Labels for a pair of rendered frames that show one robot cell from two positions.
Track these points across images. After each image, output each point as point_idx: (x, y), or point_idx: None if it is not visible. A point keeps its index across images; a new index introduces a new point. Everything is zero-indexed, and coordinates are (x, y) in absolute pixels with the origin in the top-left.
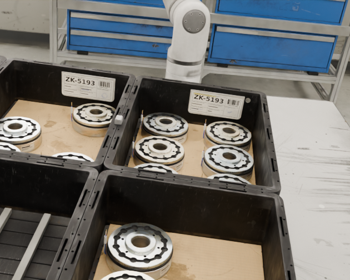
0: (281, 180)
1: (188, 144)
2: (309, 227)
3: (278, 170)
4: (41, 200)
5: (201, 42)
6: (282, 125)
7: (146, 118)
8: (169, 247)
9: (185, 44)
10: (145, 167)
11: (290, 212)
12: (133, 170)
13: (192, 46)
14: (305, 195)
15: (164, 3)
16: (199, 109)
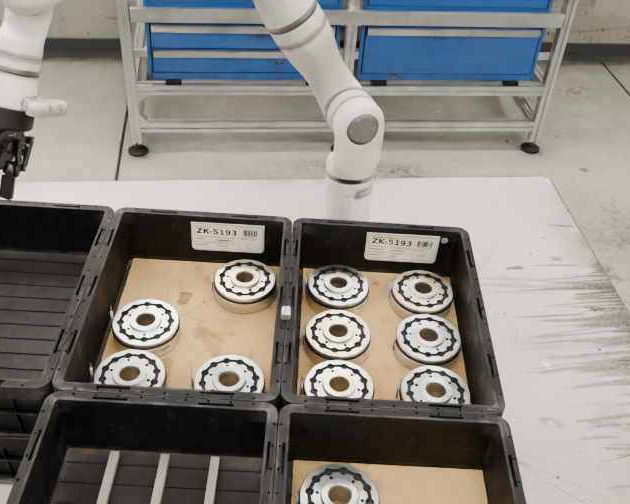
0: (490, 327)
1: (370, 310)
2: (531, 400)
3: (498, 374)
4: (205, 441)
5: (374, 153)
6: (483, 230)
7: (312, 279)
8: (374, 498)
9: (351, 159)
10: (325, 368)
11: (506, 379)
12: (319, 401)
13: (361, 160)
14: (523, 349)
15: (317, 100)
16: (379, 254)
